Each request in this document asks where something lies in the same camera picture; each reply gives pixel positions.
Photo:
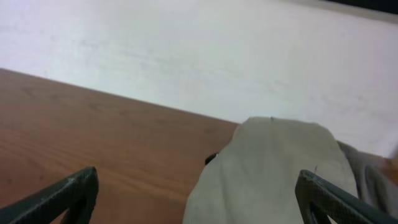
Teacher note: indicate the grey shorts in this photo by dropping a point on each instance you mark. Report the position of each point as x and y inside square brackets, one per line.
[376, 178]

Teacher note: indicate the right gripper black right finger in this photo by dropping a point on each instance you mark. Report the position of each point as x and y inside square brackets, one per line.
[321, 202]

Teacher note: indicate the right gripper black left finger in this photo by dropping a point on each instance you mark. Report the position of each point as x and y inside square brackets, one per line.
[74, 197]

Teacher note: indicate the khaki green shorts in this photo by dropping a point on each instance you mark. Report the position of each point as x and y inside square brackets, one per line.
[253, 178]

